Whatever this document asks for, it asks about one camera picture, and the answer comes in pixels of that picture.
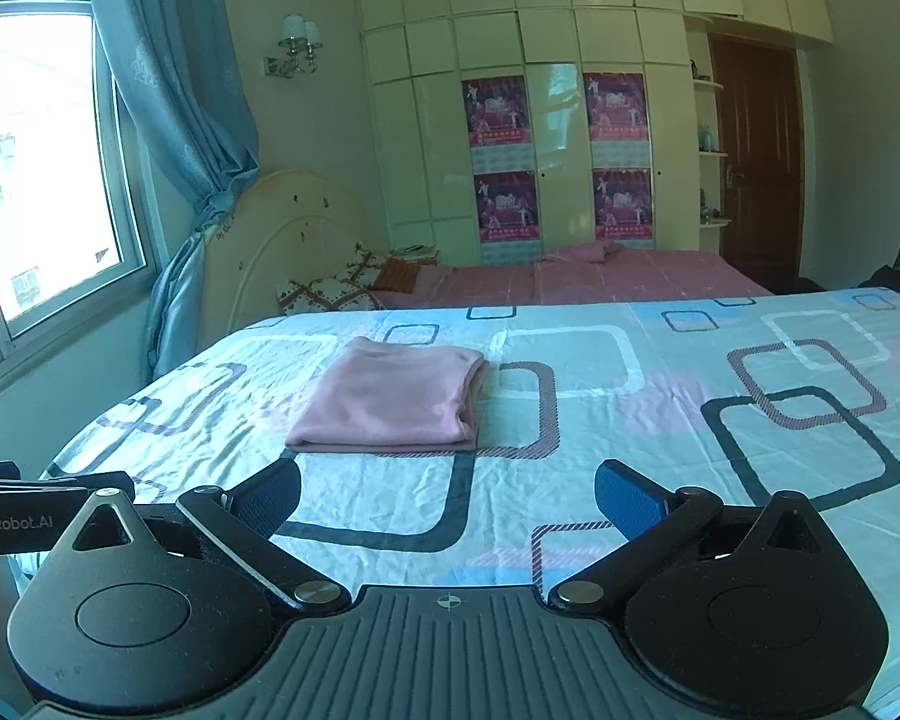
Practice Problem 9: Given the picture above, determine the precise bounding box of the window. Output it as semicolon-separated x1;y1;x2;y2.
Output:
0;0;151;391

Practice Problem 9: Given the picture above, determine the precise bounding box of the patterned pillow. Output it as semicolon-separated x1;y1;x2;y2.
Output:
337;241;391;286
276;274;380;312

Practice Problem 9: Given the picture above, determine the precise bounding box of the brown cushion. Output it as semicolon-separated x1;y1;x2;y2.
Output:
371;259;428;292

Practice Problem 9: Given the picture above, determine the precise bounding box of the wall lamp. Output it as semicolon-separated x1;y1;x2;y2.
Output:
264;13;323;80

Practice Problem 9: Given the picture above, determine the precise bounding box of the blue patterned bedsheet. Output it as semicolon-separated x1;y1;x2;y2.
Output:
11;286;900;713

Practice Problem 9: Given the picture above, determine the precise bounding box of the wall poster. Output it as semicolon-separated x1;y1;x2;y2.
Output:
594;169;655;241
583;73;650;166
463;76;530;170
474;171;539;242

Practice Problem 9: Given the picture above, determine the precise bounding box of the bed with pink sheet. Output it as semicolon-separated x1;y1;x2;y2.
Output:
367;244;773;310

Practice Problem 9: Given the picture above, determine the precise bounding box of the teal curtain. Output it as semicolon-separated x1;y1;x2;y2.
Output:
86;0;260;383

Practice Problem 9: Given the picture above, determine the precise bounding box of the pink garment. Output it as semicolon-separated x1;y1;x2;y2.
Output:
536;241;622;265

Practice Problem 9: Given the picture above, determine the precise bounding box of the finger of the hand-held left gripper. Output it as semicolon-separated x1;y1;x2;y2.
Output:
41;471;136;500

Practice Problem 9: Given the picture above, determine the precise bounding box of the cream wardrobe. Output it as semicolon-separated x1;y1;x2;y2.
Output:
349;0;833;267

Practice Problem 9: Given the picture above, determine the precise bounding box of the brown wooden door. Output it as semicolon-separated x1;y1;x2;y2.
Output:
709;34;805;293

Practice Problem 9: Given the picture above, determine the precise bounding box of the cream headboard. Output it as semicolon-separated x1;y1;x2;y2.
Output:
199;169;391;361

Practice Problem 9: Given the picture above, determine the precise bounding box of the pink sweatshirt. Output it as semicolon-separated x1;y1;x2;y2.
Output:
285;336;490;455

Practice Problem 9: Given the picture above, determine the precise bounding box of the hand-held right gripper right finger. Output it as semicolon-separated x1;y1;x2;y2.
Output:
549;459;833;607

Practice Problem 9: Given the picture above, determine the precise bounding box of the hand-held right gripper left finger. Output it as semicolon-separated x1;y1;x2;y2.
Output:
71;457;352;612

